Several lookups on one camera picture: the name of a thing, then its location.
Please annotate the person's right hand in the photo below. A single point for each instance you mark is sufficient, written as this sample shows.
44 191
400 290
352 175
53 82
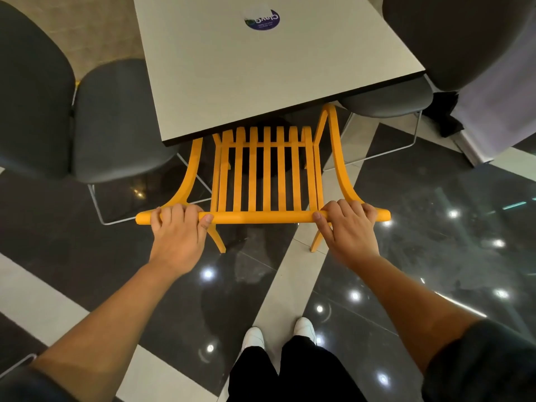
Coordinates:
351 238

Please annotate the person's left hand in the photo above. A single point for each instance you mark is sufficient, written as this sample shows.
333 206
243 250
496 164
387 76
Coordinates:
178 242

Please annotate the person's right middle finger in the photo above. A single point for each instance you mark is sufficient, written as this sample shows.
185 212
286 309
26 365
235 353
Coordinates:
346 208

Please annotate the person's left middle finger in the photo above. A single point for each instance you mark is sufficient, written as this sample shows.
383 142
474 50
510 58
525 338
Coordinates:
177 213

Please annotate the person's right thumb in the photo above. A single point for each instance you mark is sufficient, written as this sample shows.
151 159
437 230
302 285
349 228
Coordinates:
321 226

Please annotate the person's left little finger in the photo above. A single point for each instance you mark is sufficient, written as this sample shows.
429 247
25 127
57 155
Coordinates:
155 217

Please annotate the person's left thumb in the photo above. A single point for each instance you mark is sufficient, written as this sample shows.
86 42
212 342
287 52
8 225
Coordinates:
206 223

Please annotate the person's right little finger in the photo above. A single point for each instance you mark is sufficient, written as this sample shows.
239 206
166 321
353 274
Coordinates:
371 212

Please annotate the yellow slatted wooden chair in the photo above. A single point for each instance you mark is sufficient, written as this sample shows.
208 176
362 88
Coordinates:
264 179

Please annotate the person's right forearm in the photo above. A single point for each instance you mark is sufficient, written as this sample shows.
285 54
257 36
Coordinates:
412 305

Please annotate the person's left forearm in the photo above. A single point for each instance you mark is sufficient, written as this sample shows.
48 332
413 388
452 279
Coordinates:
100 330

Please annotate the person's white right shoe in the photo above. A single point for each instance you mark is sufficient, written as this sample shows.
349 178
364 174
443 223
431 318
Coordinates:
305 329

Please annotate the person's white shoe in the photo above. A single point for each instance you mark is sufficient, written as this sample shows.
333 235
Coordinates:
253 339
305 329

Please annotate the grey upholstered chair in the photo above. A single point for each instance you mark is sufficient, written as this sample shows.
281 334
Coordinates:
439 45
83 117

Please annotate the person's white left shoe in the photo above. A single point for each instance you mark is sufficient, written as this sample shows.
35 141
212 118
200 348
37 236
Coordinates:
253 339

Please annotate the person's black trousers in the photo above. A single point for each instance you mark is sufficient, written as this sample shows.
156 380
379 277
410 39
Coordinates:
293 372

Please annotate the white banner stand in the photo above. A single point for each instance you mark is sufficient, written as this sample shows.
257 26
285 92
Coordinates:
498 112

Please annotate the white square table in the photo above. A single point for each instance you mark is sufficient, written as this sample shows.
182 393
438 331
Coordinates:
259 62

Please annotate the person's dark right sleeve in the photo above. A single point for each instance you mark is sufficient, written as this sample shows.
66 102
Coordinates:
481 364

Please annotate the person's dark sleeve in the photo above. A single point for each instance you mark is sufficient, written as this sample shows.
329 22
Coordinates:
25 389
481 364

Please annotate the round purple sticker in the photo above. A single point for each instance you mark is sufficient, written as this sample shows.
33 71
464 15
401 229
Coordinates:
262 18

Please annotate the person's dark left sleeve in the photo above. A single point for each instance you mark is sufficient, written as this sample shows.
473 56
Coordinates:
25 389

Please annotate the metal chair frame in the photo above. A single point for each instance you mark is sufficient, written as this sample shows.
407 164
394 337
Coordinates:
14 365

